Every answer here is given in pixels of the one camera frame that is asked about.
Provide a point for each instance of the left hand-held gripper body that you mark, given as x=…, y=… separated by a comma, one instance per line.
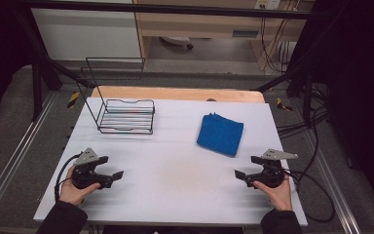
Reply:
x=85, y=175

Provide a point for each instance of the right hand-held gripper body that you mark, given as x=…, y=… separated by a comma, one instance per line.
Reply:
x=271, y=174

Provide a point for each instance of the blue towel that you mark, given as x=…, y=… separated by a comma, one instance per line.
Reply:
x=220, y=135

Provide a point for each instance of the person's left hand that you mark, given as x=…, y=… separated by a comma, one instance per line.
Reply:
x=73, y=193

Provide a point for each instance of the person's right hand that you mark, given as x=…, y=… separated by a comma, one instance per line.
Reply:
x=277, y=195

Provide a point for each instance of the white table cover board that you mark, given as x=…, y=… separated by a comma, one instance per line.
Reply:
x=168, y=182

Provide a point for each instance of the yellow black floor tape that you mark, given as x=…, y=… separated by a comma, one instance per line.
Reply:
x=284, y=105
x=73, y=99

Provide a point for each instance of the white cabinet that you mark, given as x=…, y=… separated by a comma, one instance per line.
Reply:
x=84, y=32

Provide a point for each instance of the black curtain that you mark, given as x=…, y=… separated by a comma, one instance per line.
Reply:
x=363, y=81
x=0, y=48

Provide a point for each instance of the chair base with caster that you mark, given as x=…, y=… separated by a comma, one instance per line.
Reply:
x=178, y=40

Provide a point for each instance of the light wooden desk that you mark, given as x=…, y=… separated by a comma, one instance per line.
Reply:
x=201, y=22

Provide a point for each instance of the white power strip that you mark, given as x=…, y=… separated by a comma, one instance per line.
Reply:
x=268, y=4

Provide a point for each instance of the aluminium floor rail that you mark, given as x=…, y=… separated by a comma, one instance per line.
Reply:
x=16, y=152
x=334, y=182

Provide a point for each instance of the black frame strut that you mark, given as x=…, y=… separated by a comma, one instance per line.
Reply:
x=42, y=65
x=302, y=81

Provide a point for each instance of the black horizontal frame bar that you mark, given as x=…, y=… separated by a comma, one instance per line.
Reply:
x=175, y=9

